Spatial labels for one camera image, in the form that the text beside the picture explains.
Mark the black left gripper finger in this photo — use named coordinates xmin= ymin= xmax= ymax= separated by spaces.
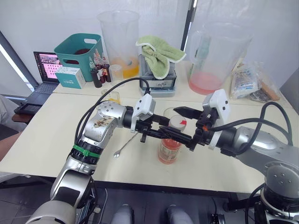
xmin=152 ymin=114 xmax=171 ymax=126
xmin=150 ymin=125 xmax=185 ymax=140

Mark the black laptop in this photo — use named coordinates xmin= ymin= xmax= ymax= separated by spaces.
xmin=23 ymin=51 xmax=64 ymax=105

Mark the dark packet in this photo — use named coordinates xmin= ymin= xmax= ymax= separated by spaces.
xmin=249 ymin=90 xmax=271 ymax=103

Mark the grey rounded shape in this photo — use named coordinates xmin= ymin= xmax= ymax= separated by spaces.
xmin=111 ymin=203 xmax=135 ymax=224

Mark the white and blue packet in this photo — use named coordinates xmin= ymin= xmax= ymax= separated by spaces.
xmin=232 ymin=66 xmax=263 ymax=99

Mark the orange juice bottle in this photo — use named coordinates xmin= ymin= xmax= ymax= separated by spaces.
xmin=157 ymin=127 xmax=184 ymax=165

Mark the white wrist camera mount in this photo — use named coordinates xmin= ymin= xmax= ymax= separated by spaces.
xmin=202 ymin=89 xmax=232 ymax=150
xmin=130 ymin=93 xmax=157 ymax=133

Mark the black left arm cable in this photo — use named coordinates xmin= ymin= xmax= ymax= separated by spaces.
xmin=74 ymin=77 xmax=151 ymax=147

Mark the square glass bottle yellow liquid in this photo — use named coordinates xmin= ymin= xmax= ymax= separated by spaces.
xmin=100 ymin=88 xmax=121 ymax=105

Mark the black table frame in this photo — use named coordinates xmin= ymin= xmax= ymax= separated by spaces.
xmin=0 ymin=174 xmax=257 ymax=206

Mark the dark slanted wall frame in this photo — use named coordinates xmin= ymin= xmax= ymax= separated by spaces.
xmin=0 ymin=30 xmax=39 ymax=89

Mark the brown stick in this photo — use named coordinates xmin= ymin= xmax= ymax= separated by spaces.
xmin=260 ymin=80 xmax=281 ymax=101

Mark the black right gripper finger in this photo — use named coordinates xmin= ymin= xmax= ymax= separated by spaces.
xmin=180 ymin=135 xmax=199 ymax=152
xmin=173 ymin=106 xmax=204 ymax=120

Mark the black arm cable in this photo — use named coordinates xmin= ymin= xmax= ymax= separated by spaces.
xmin=74 ymin=77 xmax=151 ymax=147
xmin=205 ymin=101 xmax=294 ymax=147

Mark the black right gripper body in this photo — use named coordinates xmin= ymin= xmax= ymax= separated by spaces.
xmin=194 ymin=109 xmax=218 ymax=147

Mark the green towel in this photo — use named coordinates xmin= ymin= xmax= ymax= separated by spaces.
xmin=135 ymin=35 xmax=187 ymax=80

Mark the clear jug with orange liquid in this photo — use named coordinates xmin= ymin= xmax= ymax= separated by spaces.
xmin=97 ymin=10 xmax=141 ymax=79

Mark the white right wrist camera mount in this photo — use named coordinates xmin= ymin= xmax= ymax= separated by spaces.
xmin=202 ymin=89 xmax=232 ymax=150

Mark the clear juice bottle cap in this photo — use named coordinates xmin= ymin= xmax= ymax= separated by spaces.
xmin=168 ymin=115 xmax=188 ymax=132

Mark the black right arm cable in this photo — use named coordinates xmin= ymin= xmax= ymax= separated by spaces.
xmin=205 ymin=101 xmax=294 ymax=147

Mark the dark red item in basket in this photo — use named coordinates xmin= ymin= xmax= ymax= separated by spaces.
xmin=62 ymin=48 xmax=92 ymax=65

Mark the teal and white carton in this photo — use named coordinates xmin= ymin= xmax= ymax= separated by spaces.
xmin=55 ymin=66 xmax=86 ymax=90

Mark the seated person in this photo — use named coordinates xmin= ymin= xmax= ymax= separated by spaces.
xmin=0 ymin=94 xmax=27 ymax=162

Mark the clear jug with pink liquid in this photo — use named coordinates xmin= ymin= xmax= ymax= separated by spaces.
xmin=188 ymin=22 xmax=254 ymax=96

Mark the clear plastic bag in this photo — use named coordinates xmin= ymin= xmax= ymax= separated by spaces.
xmin=230 ymin=61 xmax=281 ymax=103

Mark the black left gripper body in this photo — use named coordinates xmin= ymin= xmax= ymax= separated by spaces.
xmin=135 ymin=114 xmax=162 ymax=143

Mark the clear drinking glass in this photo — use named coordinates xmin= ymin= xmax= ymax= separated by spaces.
xmin=163 ymin=107 xmax=185 ymax=124

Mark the black window post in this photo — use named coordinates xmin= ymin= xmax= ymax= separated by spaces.
xmin=181 ymin=0 xmax=198 ymax=52

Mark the black flat device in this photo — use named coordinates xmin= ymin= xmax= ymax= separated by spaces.
xmin=13 ymin=101 xmax=43 ymax=115

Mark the small clear plastic cup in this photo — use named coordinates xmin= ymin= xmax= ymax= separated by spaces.
xmin=109 ymin=64 xmax=124 ymax=82

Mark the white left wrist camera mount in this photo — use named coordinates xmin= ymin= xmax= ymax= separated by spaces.
xmin=130 ymin=93 xmax=157 ymax=133

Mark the grey plastic storage box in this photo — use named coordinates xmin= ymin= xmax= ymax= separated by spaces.
xmin=138 ymin=53 xmax=177 ymax=98

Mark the teal plastic basket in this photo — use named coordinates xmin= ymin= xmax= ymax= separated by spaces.
xmin=54 ymin=33 xmax=103 ymax=83

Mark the small dark red sauce bottle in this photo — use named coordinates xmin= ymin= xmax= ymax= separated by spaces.
xmin=94 ymin=53 xmax=106 ymax=84
xmin=101 ymin=53 xmax=112 ymax=83
xmin=90 ymin=57 xmax=103 ymax=89

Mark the long metal spoon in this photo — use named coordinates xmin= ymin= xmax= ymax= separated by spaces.
xmin=113 ymin=133 xmax=139 ymax=159

